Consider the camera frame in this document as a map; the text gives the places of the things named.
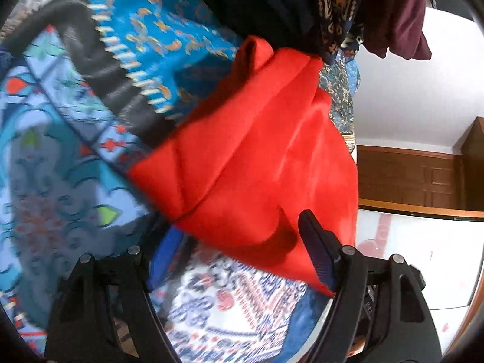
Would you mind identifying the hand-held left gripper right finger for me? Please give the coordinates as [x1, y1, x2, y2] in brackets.
[298, 209, 443, 363]

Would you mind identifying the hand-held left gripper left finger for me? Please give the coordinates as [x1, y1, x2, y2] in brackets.
[44, 227, 186, 363]

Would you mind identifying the red garment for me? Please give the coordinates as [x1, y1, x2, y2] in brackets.
[128, 35, 360, 299]

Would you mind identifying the white blue red patterned cloth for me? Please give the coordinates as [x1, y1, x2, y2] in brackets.
[151, 250, 333, 363]

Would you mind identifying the blue patterned bed blanket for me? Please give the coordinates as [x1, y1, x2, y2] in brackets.
[0, 0, 360, 348]

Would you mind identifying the black gold patterned garment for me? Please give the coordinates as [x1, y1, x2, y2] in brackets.
[302, 0, 371, 65]

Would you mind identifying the maroon garment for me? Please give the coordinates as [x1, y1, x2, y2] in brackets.
[359, 0, 433, 61]

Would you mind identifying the folded black garment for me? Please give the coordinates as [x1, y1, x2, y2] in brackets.
[204, 0, 322, 55]

